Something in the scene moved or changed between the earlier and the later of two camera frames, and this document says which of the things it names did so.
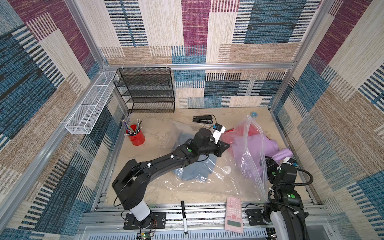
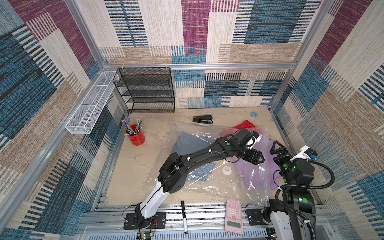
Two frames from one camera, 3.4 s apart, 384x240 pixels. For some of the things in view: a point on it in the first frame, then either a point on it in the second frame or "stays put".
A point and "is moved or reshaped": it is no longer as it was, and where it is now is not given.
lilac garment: (251, 151) is moved or reshaped
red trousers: (243, 130) stays put
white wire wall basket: (82, 121) stays put
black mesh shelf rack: (146, 89) stays put
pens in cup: (137, 130) stays put
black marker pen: (184, 218) stays put
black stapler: (203, 119) stays put
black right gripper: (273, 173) -> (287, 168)
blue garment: (198, 170) stays put
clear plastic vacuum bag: (239, 172) is moved or reshaped
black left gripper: (220, 148) -> (254, 154)
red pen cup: (137, 139) stays put
